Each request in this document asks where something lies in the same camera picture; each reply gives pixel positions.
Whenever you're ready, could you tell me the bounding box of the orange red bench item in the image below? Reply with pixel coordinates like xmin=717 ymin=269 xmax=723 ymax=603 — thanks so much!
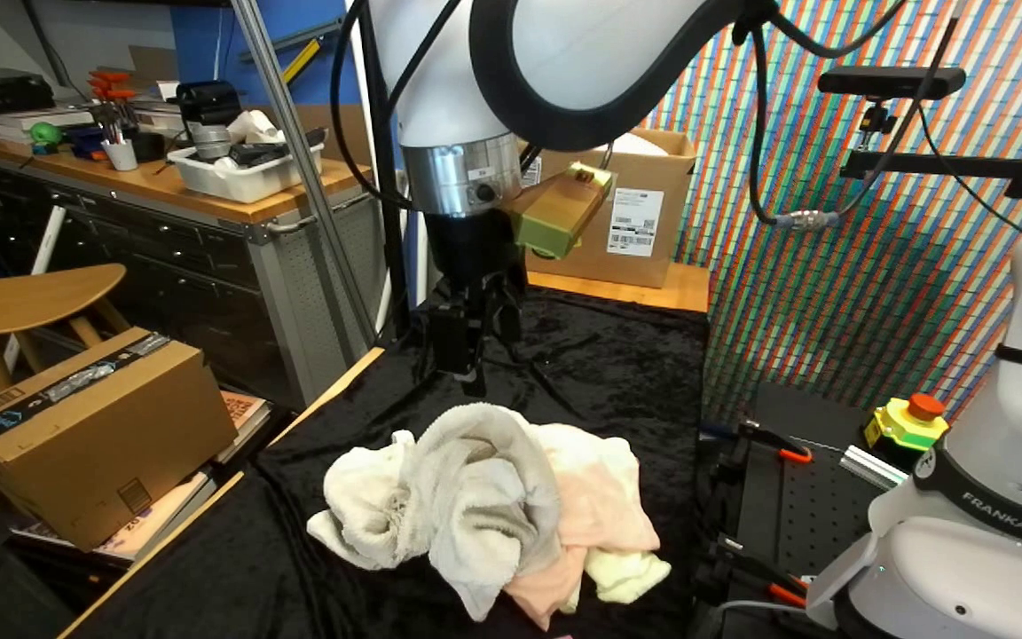
xmin=82 ymin=65 xmax=142 ymax=114

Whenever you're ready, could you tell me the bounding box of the cardboard box with black tape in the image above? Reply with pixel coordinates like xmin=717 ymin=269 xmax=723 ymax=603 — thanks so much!
xmin=0 ymin=326 xmax=246 ymax=551

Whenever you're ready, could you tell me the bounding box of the silver metal pole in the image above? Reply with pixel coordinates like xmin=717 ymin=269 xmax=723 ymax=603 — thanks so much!
xmin=227 ymin=0 xmax=382 ymax=359

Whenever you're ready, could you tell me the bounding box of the white cup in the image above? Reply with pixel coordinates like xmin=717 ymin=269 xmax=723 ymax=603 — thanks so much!
xmin=98 ymin=131 xmax=142 ymax=177

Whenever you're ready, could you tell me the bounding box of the black bar camera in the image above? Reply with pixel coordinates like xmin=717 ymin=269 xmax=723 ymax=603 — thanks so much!
xmin=813 ymin=60 xmax=973 ymax=139

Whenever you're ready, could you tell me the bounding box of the wooden top workbench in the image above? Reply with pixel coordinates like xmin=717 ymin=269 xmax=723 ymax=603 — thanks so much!
xmin=0 ymin=119 xmax=387 ymax=411

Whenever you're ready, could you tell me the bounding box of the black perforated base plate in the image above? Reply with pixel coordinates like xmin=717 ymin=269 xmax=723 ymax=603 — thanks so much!
xmin=700 ymin=388 xmax=912 ymax=639

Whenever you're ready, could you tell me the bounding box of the orange handled clamp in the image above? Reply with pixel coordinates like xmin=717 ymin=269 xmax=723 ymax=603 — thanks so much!
xmin=736 ymin=416 xmax=820 ymax=467
xmin=710 ymin=531 xmax=813 ymax=609

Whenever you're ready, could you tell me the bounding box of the multicolour patterned backdrop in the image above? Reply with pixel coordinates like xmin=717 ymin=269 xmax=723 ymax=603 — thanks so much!
xmin=603 ymin=0 xmax=1022 ymax=429

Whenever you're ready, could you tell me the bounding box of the blue panel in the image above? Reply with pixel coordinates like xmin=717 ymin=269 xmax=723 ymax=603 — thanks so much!
xmin=171 ymin=0 xmax=421 ymax=312

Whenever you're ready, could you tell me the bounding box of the cardboard box with white label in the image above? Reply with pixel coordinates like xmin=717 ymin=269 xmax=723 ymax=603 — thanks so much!
xmin=524 ymin=124 xmax=703 ymax=292

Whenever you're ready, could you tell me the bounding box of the wooden stool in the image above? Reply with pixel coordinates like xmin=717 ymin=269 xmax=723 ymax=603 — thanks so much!
xmin=0 ymin=258 xmax=136 ymax=396

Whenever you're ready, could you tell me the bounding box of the small white cloth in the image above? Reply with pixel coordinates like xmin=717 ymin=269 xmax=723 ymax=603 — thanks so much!
xmin=302 ymin=424 xmax=421 ymax=573

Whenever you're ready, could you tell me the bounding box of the large fluffy white towel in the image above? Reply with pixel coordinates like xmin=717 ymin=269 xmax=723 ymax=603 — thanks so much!
xmin=395 ymin=396 xmax=572 ymax=623

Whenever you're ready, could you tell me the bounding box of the silver metal cylinder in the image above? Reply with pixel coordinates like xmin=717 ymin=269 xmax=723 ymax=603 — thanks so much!
xmin=834 ymin=439 xmax=917 ymax=493

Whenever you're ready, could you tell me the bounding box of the yellow red emergency stop button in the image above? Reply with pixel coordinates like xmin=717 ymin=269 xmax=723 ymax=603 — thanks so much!
xmin=862 ymin=389 xmax=956 ymax=458

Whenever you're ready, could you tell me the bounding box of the black stand pole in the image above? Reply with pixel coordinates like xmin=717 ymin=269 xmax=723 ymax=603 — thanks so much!
xmin=348 ymin=0 xmax=415 ymax=342

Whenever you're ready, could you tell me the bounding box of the black power tool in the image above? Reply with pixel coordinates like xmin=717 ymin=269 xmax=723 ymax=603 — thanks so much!
xmin=175 ymin=79 xmax=246 ymax=164

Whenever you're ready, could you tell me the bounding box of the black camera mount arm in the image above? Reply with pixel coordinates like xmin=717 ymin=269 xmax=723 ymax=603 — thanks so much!
xmin=836 ymin=139 xmax=1022 ymax=205

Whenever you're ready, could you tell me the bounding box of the black velvet table cloth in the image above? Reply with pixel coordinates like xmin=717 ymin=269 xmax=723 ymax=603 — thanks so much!
xmin=61 ymin=279 xmax=717 ymax=639

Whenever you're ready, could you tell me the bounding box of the small green bench item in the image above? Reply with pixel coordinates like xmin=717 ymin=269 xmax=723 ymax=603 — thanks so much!
xmin=22 ymin=116 xmax=66 ymax=157

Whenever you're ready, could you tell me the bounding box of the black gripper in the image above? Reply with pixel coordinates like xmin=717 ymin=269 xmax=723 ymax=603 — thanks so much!
xmin=419 ymin=210 xmax=529 ymax=402

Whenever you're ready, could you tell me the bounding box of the white plastic bin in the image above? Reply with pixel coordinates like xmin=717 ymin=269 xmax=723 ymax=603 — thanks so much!
xmin=164 ymin=139 xmax=330 ymax=205

